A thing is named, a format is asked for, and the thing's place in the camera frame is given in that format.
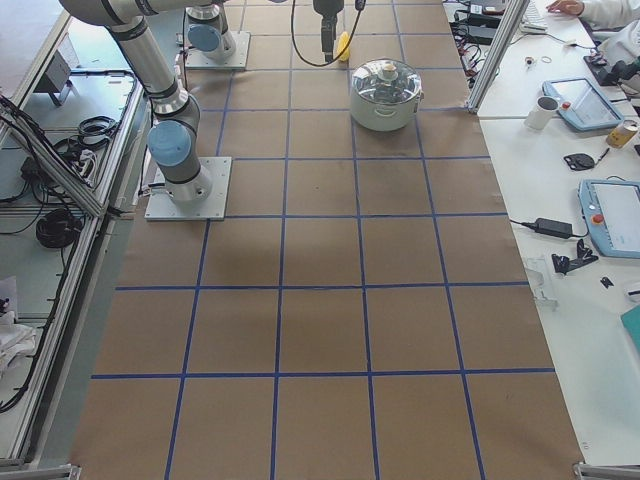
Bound white mug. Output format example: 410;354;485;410
524;95;559;131

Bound glass pot lid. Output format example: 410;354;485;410
352;58;422;105

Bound coiled black cables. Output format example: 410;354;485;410
34;207;84;251

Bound black pen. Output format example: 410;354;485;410
595;147;610;164

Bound white cooking pot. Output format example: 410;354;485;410
350;58;424;132

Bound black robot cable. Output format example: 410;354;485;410
290;0;366;68

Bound blue teach pendant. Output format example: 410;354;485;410
542;77;624;131
578;180;639;259

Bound aluminium frame post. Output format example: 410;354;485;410
467;0;528;113

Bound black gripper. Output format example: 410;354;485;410
313;0;344;61

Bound white crumpled cloth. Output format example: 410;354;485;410
0;275;37;371

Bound yellow corn cob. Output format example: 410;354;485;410
335;31;351;63

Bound black power adapter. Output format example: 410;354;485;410
534;218;573;239

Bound lower blue teach pendant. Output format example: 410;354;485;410
578;180;639;259

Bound person hand at keyboard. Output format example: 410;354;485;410
546;0;584;16

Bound upper blue teach pendant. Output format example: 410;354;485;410
542;77;624;131

